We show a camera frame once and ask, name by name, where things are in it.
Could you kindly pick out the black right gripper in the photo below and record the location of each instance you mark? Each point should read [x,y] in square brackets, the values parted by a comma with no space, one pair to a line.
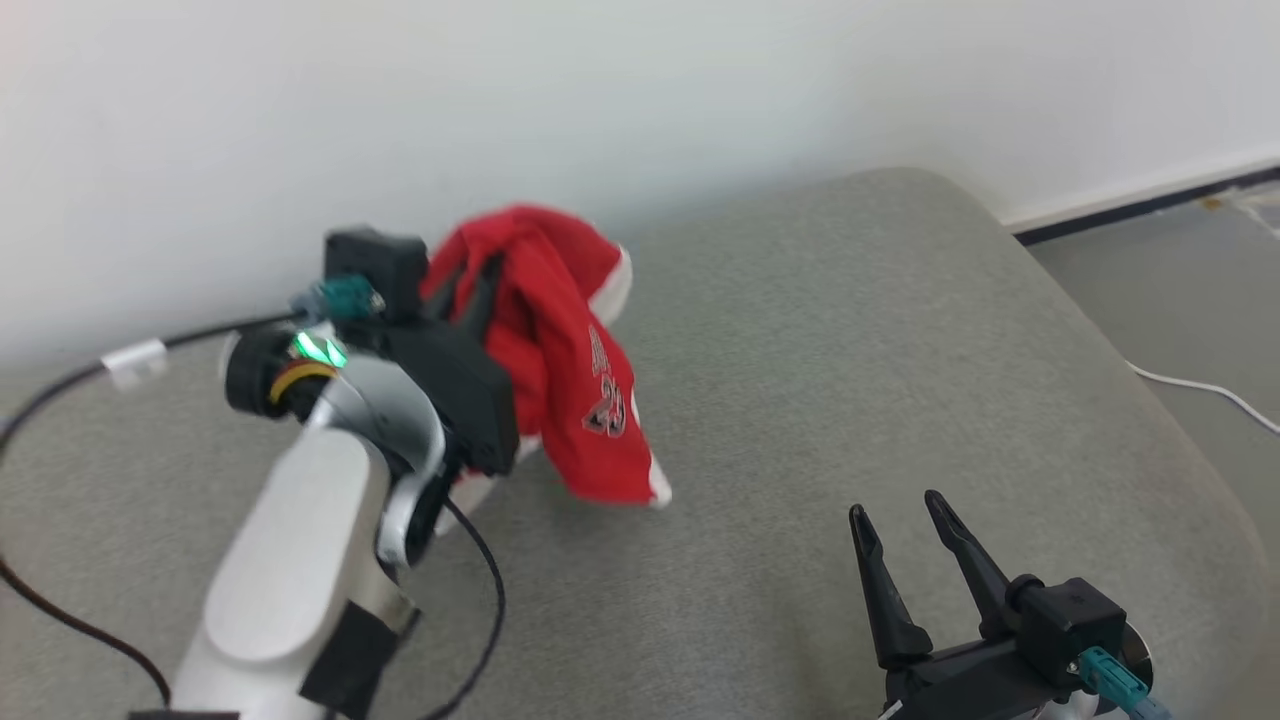
[960,690]

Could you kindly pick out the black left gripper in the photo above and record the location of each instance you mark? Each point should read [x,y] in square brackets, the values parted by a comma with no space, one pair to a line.
[470,400]

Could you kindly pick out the red shorts white stripe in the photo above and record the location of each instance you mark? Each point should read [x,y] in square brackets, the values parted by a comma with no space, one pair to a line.
[560,330]

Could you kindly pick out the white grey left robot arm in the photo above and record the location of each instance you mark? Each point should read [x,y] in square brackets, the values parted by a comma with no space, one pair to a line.
[290,560]

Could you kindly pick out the white and black baseboard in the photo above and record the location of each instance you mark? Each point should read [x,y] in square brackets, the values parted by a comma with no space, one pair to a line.
[1130,200]

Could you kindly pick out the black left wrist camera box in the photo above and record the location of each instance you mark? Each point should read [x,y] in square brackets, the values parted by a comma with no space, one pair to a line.
[378,265]

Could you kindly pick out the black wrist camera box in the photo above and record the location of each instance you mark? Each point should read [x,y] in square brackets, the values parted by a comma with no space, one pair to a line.
[1065,620]
[378,265]

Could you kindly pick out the teal left camera connector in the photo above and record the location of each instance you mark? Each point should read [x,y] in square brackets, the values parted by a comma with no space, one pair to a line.
[345,297]

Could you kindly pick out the teal camera connector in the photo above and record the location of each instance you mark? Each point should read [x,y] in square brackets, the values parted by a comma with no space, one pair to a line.
[345,297]
[1115,682]

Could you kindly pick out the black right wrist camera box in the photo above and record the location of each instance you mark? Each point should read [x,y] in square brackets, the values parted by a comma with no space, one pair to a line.
[1065,620]

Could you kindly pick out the teal right camera connector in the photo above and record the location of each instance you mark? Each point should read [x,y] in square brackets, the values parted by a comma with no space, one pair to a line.
[1115,682]

